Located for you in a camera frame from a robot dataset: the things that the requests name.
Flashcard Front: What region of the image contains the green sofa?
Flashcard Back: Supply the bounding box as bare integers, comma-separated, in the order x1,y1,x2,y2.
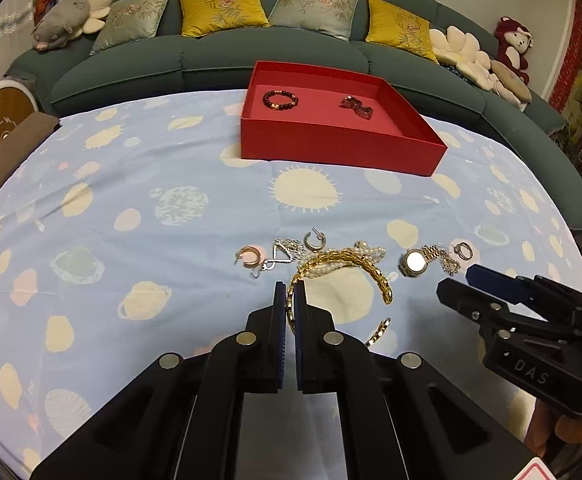
8,0,582,231

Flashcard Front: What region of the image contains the grey-green embroidered cushion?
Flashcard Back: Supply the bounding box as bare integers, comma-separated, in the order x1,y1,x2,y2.
269,0,362,42
90,0,175,56

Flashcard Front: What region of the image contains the grey pig plush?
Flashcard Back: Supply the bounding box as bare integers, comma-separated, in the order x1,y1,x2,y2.
32,0,92,52

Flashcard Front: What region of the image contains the beige round plush cushion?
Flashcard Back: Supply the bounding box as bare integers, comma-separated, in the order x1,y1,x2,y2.
488,60,532,111

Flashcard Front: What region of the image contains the yellow embroidered cushion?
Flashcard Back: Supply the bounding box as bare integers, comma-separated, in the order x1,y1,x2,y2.
178,0,270,38
365,0,439,63

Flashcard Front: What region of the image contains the brown cardboard piece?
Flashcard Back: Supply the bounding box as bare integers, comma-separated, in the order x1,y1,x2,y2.
0,111,62,196

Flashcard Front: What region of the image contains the blue patterned cushion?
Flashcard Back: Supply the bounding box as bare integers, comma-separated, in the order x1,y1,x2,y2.
441,60,482,88

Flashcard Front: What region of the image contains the red wall hanging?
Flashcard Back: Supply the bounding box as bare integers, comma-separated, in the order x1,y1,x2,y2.
548,0,582,126

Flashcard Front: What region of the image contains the blue planet print tablecloth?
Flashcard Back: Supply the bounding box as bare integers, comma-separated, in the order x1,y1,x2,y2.
0,89,582,480

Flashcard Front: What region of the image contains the silver pendant necklace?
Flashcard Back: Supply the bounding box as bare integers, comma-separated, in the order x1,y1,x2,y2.
251,237,304,278

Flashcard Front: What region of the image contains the red cardboard box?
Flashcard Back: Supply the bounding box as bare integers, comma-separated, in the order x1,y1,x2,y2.
241,60,448,177

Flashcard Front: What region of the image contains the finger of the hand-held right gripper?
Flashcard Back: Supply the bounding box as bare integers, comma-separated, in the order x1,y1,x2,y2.
437,279,576,341
466,264,582,326

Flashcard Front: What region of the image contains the dark bead bracelet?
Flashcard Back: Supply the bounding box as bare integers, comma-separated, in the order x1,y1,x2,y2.
263,90,298,111

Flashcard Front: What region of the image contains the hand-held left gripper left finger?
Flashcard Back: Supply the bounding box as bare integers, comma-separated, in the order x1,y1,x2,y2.
30,281,288,480

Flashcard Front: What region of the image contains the gold wristwatch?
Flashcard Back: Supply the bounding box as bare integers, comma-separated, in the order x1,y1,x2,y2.
399,244,449,277

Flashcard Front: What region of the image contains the gold chain bracelet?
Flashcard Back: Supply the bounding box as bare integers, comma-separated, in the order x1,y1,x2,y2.
287,249,396,350

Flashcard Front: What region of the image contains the red monkey plush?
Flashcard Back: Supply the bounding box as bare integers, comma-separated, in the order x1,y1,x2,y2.
494,16,534,86

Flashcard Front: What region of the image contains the white flower plush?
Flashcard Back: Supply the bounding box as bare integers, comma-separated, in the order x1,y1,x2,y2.
428,25,502,93

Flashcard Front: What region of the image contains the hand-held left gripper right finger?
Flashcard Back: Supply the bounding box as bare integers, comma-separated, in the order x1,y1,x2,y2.
293,281,546,480

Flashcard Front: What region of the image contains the red and white card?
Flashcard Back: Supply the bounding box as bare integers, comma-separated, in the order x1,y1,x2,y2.
513,456,556,480

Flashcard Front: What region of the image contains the gold hoop earring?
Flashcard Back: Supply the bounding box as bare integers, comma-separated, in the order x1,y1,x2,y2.
235,246,262,267

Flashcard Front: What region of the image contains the pearl bracelet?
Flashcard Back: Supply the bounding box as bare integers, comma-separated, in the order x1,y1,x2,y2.
298,241,388,281

